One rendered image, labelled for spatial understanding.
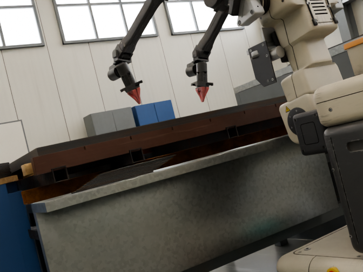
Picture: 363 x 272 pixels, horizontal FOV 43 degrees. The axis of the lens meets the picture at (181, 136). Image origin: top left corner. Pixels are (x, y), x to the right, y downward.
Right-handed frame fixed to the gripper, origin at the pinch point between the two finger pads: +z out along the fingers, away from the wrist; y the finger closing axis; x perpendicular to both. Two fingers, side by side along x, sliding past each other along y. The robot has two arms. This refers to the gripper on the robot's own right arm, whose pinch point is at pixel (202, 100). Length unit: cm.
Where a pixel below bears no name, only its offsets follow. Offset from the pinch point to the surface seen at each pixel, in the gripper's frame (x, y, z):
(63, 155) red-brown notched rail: 44, 83, 34
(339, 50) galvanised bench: 38, -60, -24
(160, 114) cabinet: -772, -349, -135
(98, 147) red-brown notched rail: 44, 70, 30
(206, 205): 49, 29, 52
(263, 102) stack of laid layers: 38.3, -9.2, 7.4
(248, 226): 49, 9, 61
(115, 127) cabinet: -762, -233, -99
